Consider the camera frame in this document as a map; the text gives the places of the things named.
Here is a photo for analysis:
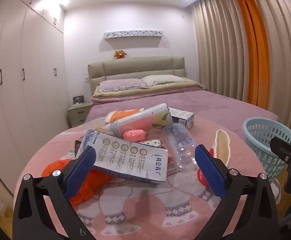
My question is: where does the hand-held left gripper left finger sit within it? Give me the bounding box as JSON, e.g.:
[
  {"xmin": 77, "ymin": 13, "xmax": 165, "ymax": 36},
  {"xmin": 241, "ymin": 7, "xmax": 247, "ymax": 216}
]
[{"xmin": 13, "ymin": 145, "xmax": 97, "ymax": 240}]

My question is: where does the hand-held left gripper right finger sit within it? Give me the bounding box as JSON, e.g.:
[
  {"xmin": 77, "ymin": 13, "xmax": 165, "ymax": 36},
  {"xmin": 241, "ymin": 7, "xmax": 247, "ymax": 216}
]
[{"xmin": 194, "ymin": 144, "xmax": 279, "ymax": 240}]

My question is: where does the light blue plastic basket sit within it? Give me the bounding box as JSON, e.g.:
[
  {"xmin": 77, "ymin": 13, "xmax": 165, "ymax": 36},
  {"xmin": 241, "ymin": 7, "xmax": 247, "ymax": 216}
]
[{"xmin": 243, "ymin": 117, "xmax": 291, "ymax": 183}]

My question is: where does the small white blue carton box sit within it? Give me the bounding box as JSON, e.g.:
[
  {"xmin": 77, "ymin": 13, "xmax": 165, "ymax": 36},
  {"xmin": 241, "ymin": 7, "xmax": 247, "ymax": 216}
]
[{"xmin": 168, "ymin": 107, "xmax": 195, "ymax": 130}]

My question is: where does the orange cylindrical can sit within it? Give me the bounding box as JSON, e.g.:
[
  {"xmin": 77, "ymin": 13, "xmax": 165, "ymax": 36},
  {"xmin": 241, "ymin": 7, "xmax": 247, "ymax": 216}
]
[{"xmin": 106, "ymin": 108, "xmax": 146, "ymax": 125}]

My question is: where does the pink bottle with fruit label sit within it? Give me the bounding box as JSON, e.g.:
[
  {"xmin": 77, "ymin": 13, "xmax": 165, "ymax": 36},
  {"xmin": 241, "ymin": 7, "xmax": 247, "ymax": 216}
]
[{"xmin": 105, "ymin": 103, "xmax": 174, "ymax": 138}]

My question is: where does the red round lid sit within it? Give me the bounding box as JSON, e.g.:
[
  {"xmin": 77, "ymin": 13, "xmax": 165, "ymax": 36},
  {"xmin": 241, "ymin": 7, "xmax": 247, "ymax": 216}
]
[{"xmin": 197, "ymin": 148, "xmax": 214, "ymax": 188}]

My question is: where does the orange plastic bag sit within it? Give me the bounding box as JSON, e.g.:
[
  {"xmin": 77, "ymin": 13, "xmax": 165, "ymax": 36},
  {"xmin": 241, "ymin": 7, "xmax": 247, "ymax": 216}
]
[{"xmin": 42, "ymin": 159, "xmax": 113, "ymax": 207}]

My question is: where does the cream feather-shaped dish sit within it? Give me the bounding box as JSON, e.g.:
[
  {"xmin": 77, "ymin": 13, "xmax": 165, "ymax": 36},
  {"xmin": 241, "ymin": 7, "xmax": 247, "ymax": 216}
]
[{"xmin": 212, "ymin": 129, "xmax": 232, "ymax": 167}]

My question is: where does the clear plastic bottle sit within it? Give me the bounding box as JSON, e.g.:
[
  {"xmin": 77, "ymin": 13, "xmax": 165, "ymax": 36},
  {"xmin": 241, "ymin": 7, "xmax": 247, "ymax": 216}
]
[{"xmin": 162, "ymin": 123, "xmax": 199, "ymax": 172}]

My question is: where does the large white blue milk carton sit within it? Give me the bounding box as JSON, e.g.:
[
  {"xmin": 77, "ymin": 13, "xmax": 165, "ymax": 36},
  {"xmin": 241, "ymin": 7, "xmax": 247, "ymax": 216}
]
[{"xmin": 76, "ymin": 129, "xmax": 168, "ymax": 185}]

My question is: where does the beige nightstand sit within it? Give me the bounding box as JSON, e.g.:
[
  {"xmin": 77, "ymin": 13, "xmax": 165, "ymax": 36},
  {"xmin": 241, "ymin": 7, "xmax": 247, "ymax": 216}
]
[{"xmin": 68, "ymin": 101, "xmax": 93, "ymax": 128}]

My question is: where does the pink wrapped packet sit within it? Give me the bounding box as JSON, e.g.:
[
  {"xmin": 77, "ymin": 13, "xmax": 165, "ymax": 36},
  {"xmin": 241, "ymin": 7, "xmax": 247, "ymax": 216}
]
[{"xmin": 124, "ymin": 128, "xmax": 146, "ymax": 142}]

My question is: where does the purple bedspread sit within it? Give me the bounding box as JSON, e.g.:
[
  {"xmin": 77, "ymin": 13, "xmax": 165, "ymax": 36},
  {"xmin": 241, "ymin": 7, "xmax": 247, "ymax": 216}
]
[{"xmin": 84, "ymin": 89, "xmax": 279, "ymax": 133}]

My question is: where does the pink printed blanket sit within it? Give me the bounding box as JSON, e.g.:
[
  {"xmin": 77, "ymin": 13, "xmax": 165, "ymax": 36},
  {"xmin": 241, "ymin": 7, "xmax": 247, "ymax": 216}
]
[{"xmin": 15, "ymin": 116, "xmax": 282, "ymax": 240}]

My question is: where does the purple pillow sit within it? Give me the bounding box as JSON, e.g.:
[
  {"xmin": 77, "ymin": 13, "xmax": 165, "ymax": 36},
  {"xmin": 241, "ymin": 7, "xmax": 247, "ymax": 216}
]
[{"xmin": 96, "ymin": 78, "xmax": 149, "ymax": 92}]

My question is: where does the cream pillow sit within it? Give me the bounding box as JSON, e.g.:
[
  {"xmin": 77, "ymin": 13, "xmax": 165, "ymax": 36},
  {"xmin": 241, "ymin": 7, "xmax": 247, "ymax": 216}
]
[{"xmin": 141, "ymin": 74, "xmax": 192, "ymax": 87}]

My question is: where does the white wardrobe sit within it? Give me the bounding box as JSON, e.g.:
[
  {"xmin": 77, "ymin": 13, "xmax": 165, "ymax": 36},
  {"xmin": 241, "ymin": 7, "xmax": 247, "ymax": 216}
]
[{"xmin": 0, "ymin": 0, "xmax": 70, "ymax": 198}]

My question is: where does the orange curtain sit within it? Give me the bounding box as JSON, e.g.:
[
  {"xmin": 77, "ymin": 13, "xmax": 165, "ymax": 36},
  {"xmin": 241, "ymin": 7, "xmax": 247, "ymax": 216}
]
[{"xmin": 229, "ymin": 0, "xmax": 271, "ymax": 109}]

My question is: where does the beige padded headboard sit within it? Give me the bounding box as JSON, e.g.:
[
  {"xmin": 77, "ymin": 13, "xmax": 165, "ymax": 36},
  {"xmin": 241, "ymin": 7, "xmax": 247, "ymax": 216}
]
[{"xmin": 88, "ymin": 56, "xmax": 188, "ymax": 97}]

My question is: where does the beige curtain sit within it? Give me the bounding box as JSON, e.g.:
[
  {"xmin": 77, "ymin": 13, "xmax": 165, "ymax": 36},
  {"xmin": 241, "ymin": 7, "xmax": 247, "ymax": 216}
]
[{"xmin": 190, "ymin": 0, "xmax": 291, "ymax": 125}]

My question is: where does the white wall shelf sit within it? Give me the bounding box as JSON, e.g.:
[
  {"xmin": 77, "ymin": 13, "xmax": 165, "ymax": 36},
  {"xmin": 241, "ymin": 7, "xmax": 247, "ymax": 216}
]
[{"xmin": 104, "ymin": 30, "xmax": 164, "ymax": 41}]

